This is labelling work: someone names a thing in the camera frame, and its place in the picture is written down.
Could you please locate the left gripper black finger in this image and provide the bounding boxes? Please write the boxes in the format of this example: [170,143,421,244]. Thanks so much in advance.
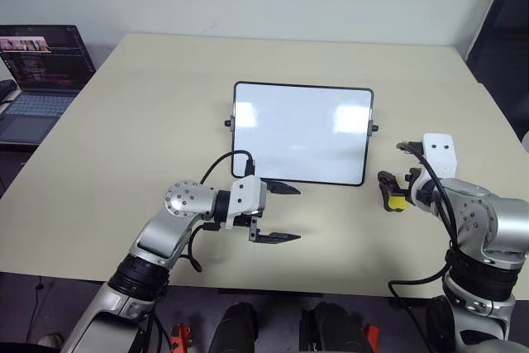
[266,180,302,197]
[256,230,303,245]

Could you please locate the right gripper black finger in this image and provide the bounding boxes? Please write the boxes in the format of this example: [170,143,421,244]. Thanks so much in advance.
[377,169,408,189]
[381,186,410,211]

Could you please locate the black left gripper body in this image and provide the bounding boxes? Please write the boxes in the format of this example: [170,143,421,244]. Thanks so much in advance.
[230,181,269,243]

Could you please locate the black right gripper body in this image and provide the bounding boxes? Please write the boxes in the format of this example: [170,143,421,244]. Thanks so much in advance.
[405,166,433,208]

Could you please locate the orange and black part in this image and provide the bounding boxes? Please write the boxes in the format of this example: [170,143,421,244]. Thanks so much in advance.
[363,323,380,353]
[169,322,193,353]

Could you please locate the black mesh office chair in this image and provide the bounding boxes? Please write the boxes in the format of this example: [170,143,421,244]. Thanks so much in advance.
[465,0,529,140]

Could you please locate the open grey laptop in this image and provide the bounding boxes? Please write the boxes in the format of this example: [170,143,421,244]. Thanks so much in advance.
[0,25,98,144]

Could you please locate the black device beside laptop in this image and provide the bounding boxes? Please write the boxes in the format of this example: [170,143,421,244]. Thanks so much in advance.
[0,79,21,115]

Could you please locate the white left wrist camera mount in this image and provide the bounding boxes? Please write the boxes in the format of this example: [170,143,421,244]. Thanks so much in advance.
[225,176,266,231]

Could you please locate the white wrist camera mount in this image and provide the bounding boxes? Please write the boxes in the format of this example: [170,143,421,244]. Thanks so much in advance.
[412,132,458,216]
[225,176,266,231]

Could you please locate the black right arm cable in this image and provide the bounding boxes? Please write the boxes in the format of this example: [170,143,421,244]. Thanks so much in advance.
[388,140,460,301]

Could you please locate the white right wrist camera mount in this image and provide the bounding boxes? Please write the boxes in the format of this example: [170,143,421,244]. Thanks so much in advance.
[412,132,458,216]

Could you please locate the white desktop whiteboard black frame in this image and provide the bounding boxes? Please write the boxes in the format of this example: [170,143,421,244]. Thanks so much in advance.
[223,80,379,187]

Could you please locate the thin black floor cable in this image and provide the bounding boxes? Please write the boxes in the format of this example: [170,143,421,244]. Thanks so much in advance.
[34,274,47,329]

